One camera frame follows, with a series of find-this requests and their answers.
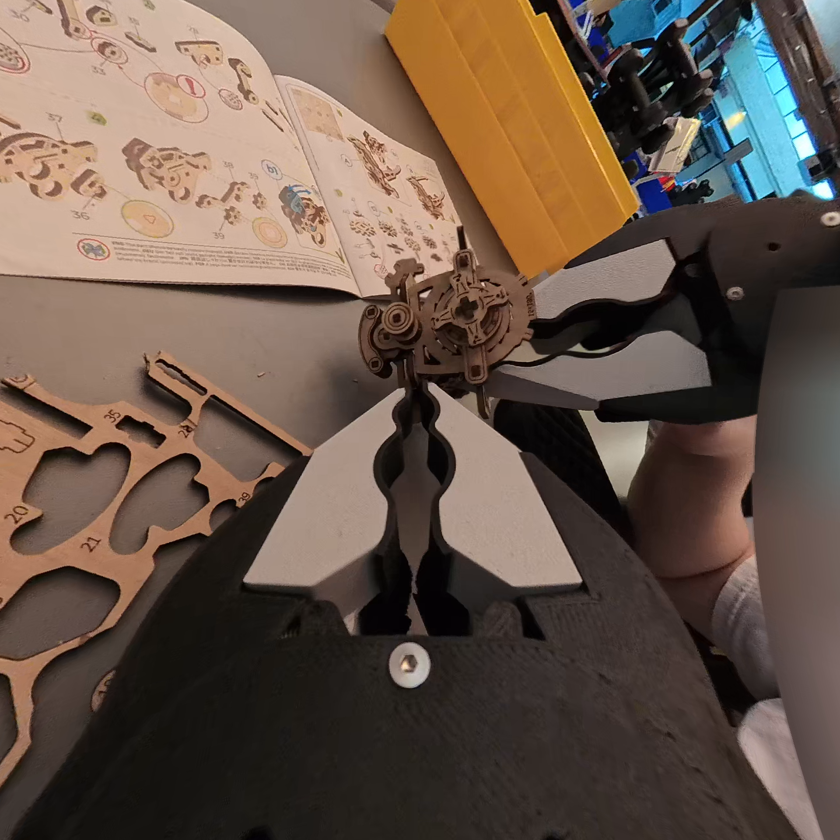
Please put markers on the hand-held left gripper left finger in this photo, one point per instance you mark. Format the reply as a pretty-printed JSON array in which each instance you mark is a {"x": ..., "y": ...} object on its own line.
[{"x": 315, "y": 525}]

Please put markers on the assembly instruction booklet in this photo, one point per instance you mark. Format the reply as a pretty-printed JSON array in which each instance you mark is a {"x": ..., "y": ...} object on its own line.
[{"x": 164, "y": 216}]

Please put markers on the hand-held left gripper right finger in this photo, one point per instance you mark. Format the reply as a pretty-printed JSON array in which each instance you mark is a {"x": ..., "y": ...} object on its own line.
[{"x": 505, "y": 525}]

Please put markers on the wooden mechanical model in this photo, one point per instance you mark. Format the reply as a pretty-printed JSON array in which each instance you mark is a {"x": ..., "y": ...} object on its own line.
[{"x": 469, "y": 318}]

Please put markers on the rack of black equipment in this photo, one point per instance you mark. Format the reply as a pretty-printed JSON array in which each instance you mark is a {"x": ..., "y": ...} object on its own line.
[{"x": 656, "y": 85}]

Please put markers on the white card sign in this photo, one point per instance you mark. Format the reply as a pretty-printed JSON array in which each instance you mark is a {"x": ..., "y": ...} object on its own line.
[{"x": 679, "y": 148}]

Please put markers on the person's right forearm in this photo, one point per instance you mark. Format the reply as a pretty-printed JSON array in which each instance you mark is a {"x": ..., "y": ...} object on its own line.
[{"x": 682, "y": 499}]

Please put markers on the yellow plastic box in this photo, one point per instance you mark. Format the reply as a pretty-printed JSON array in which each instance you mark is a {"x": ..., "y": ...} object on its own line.
[{"x": 512, "y": 131}]

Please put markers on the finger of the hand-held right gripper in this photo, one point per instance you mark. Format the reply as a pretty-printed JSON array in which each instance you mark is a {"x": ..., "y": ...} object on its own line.
[
  {"x": 610, "y": 279},
  {"x": 630, "y": 371}
]

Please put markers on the laser-cut plywood parts sheet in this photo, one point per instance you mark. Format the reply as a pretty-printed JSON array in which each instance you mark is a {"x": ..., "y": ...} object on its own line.
[{"x": 92, "y": 544}]

